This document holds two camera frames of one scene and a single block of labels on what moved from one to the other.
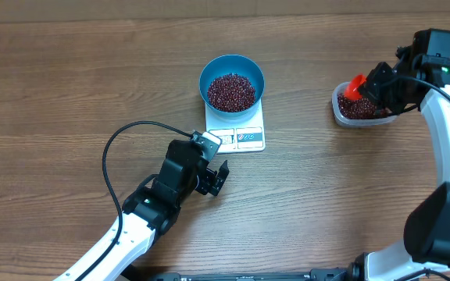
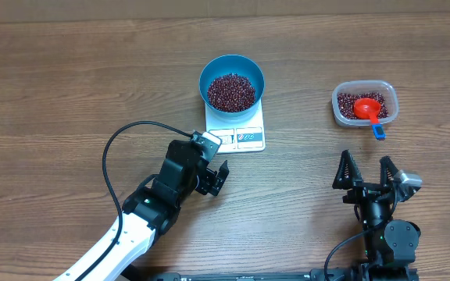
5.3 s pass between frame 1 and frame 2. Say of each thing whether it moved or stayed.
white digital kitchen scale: stayed
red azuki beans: stayed
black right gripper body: moved
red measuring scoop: moved
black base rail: stayed
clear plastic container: stayed
